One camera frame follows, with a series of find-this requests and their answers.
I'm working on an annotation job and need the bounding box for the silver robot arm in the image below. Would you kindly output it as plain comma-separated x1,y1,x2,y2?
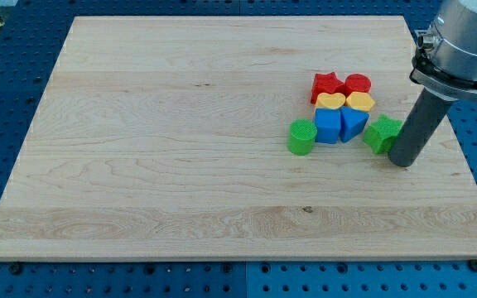
410,0,477,103

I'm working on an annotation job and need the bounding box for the green cylinder block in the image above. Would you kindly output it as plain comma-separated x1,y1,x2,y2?
287,119,317,156

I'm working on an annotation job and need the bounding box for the light wooden board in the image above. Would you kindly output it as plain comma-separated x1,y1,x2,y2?
0,16,477,262

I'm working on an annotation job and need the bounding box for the blue cube block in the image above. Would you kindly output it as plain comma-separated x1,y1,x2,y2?
314,108,341,144

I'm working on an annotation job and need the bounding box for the red star block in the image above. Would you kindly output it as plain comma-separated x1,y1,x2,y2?
311,72,345,104

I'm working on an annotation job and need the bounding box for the yellow heart block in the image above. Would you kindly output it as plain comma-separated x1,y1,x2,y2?
315,93,346,110

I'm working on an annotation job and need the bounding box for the blue triangle block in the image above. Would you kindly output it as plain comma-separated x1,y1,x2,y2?
340,106,369,143

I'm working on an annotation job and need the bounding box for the yellow hexagon block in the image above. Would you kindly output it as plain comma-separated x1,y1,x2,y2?
345,92,376,113

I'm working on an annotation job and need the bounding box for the red cylinder block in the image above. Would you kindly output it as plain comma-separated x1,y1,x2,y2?
344,74,372,96

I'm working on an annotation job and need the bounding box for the green star block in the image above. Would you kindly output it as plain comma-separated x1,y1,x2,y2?
364,114,402,154

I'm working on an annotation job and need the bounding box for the grey cylindrical pointer rod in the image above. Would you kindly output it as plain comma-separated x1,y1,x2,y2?
388,89,452,167

